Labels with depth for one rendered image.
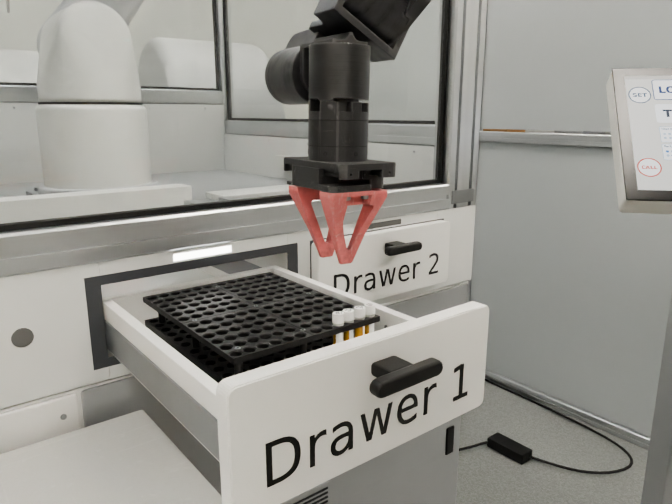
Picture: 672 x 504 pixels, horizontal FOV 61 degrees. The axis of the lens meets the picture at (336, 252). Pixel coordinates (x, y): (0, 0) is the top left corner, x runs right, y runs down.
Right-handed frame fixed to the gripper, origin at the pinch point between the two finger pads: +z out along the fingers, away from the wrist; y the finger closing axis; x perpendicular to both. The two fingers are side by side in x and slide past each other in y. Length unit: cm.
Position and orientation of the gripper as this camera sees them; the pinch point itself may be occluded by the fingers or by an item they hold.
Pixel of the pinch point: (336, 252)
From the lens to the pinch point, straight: 56.8
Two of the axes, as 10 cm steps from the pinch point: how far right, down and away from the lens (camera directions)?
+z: -0.2, 9.7, 2.3
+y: 5.9, 2.0, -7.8
